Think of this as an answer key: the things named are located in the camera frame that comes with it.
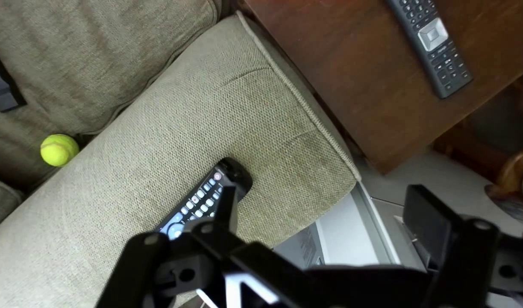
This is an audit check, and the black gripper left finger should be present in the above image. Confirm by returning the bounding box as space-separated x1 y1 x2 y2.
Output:
189 182 297 294

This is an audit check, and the small dark grey object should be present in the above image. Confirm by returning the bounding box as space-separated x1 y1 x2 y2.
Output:
0 40 27 114

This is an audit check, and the dark brown wooden side table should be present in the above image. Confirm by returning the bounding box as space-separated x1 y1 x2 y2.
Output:
238 0 523 175

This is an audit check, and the yellow tennis ball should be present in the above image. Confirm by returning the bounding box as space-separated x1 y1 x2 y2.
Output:
37 131 81 169

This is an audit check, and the black remote with blue buttons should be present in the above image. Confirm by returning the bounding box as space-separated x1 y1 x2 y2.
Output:
156 155 254 240

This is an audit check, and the white portable air conditioner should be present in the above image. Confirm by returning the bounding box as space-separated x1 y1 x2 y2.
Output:
269 179 440 270

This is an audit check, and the dark grey remote control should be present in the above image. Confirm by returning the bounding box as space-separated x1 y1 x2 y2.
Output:
382 0 474 100

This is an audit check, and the beige fabric couch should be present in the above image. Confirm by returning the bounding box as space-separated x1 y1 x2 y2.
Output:
0 0 363 308

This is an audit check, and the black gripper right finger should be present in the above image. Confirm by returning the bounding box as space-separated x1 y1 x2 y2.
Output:
401 182 500 308

